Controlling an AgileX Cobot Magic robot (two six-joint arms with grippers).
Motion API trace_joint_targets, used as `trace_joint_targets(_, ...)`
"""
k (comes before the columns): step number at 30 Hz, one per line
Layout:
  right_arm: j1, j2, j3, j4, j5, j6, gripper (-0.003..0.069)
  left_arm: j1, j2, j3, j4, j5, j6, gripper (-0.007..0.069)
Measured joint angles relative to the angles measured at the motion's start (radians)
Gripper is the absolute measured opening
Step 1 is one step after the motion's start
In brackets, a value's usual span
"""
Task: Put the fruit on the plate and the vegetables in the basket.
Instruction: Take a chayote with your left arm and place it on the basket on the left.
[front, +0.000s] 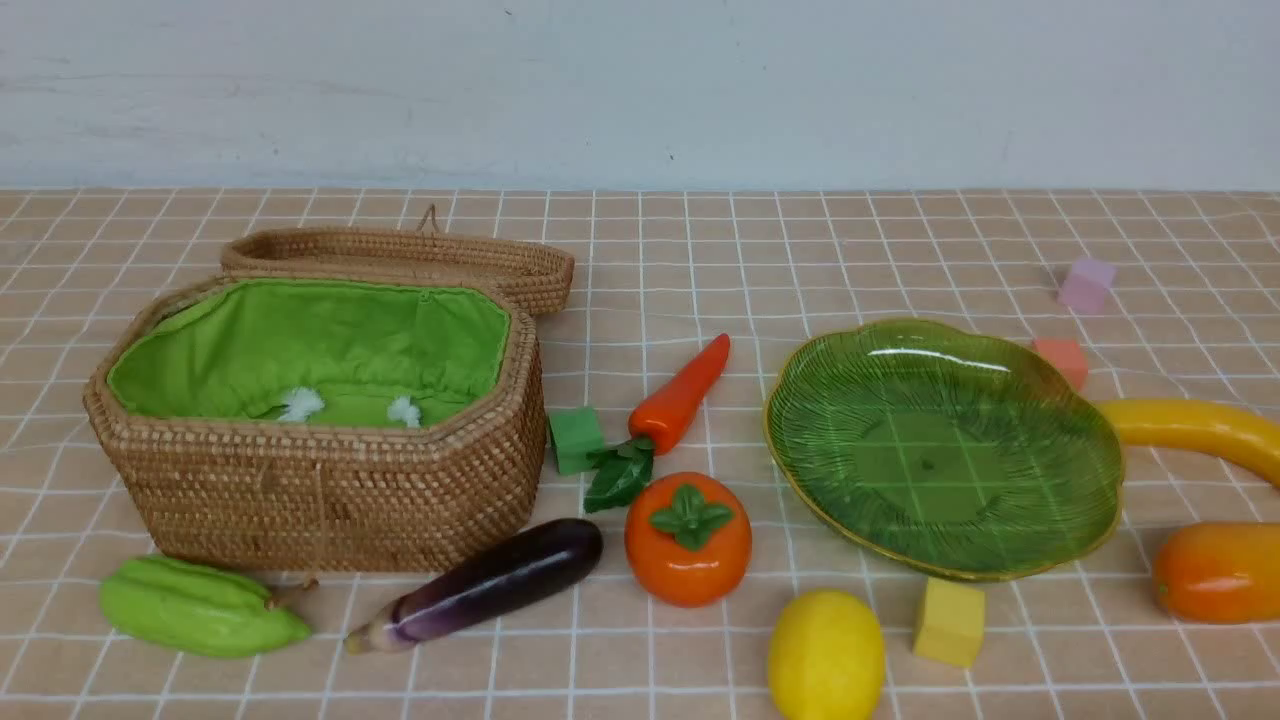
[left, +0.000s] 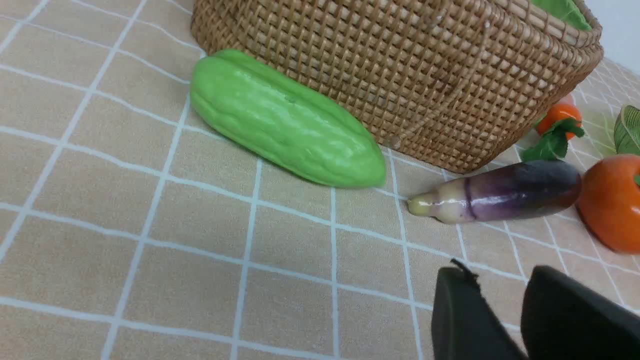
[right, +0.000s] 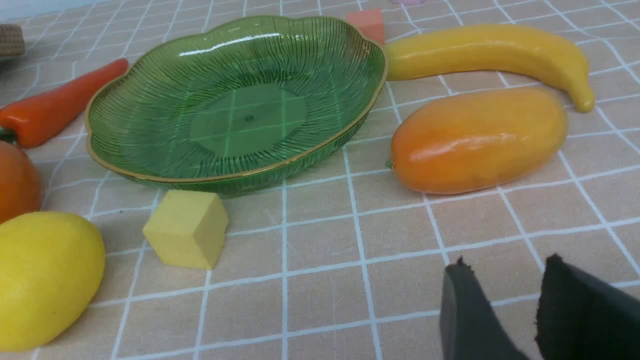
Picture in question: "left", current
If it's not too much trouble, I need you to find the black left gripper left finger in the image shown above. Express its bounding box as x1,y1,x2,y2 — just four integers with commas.
430,259,528,360

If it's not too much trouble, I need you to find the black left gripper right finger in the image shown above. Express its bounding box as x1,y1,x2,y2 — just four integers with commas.
520,265,640,360

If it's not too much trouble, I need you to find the orange persimmon with leaf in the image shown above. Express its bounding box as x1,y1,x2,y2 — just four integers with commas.
576,153,640,255

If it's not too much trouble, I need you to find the purple eggplant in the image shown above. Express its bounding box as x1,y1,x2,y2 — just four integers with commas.
407,159,582,224

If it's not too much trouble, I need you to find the orange carrot with leaves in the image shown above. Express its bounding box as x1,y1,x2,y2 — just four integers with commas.
520,102,585,162

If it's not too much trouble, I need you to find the green bitter gourd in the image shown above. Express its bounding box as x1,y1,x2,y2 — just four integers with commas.
190,48,387,189

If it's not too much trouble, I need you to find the green glass plate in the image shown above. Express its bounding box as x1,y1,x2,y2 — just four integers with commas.
613,104,640,156

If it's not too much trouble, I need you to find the woven rattan basket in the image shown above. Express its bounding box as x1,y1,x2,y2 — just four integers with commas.
190,0,604,174

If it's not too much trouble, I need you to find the beige checked tablecloth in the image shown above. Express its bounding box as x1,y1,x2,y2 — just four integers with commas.
0,0,639,360

